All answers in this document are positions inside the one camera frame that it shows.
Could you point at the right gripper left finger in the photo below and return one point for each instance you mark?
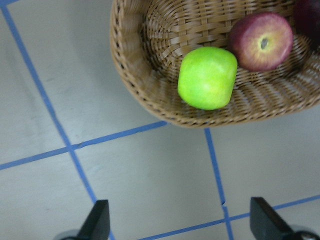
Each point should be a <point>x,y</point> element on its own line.
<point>97,224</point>

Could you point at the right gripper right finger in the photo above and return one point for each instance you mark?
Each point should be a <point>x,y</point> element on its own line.
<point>266,224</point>

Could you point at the green apple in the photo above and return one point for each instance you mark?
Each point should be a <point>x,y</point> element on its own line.
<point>206,78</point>

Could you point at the red yellow apple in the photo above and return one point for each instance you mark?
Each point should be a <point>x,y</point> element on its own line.
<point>261,41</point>

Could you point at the dark red apple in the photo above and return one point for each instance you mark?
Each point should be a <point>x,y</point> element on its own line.
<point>306,16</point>

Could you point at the wicker basket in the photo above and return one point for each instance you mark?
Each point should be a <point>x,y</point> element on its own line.
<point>149,38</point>

